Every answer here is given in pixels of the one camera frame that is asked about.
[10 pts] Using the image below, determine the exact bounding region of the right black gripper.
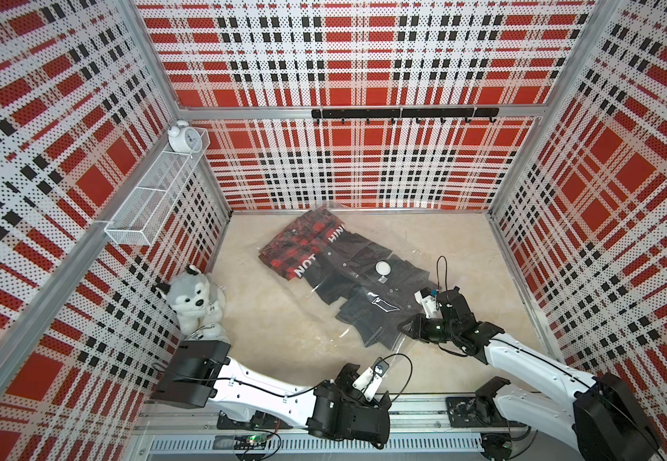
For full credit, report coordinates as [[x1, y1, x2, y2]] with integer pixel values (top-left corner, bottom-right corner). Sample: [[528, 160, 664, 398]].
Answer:
[[397, 312, 458, 346]]

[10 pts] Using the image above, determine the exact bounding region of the clear plastic vacuum bag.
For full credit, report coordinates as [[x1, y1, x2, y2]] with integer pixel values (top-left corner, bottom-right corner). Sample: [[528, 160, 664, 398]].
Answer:
[[258, 206, 438, 355]]

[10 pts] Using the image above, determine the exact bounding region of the red black plaid shirt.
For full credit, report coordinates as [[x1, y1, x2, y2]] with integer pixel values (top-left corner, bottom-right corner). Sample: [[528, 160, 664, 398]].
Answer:
[[258, 207, 346, 280]]

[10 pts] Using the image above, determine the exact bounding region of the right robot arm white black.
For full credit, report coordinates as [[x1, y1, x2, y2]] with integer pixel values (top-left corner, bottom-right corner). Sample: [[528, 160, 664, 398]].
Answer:
[[399, 288, 662, 460]]

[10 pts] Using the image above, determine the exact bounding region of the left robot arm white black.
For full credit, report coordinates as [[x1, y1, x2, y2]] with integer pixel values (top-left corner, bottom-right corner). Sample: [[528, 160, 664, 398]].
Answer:
[[150, 340, 392, 449]]

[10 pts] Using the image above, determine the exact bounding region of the green circuit board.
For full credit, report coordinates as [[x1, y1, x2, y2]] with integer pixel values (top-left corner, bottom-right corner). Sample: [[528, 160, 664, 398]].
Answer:
[[212, 434, 267, 453]]

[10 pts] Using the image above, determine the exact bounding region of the grey white husky plush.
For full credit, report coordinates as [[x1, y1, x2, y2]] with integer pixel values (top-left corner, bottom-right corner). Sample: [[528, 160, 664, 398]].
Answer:
[[153, 264, 230, 343]]

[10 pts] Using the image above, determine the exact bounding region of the white alarm clock on shelf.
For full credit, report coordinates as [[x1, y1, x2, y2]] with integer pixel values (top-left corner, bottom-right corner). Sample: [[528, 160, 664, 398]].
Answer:
[[167, 120, 202, 154]]

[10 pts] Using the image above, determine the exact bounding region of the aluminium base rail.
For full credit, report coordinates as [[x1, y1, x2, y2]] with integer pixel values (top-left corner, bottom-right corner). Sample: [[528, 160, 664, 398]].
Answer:
[[130, 394, 611, 456]]

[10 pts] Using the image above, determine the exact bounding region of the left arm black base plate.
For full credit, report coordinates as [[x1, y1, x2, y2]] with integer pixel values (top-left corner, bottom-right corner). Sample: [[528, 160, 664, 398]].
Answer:
[[216, 405, 292, 430]]

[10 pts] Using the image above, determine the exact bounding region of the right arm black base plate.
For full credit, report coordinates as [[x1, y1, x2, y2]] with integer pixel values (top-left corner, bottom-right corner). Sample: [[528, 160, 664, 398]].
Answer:
[[446, 396, 527, 429]]

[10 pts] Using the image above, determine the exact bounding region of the black wall hook rail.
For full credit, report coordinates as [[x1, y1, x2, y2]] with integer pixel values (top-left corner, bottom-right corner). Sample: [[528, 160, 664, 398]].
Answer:
[[311, 108, 500, 121]]

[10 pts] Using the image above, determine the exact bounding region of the white wire mesh shelf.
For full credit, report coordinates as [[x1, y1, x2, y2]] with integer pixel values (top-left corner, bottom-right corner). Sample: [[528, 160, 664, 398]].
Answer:
[[106, 128, 210, 246]]

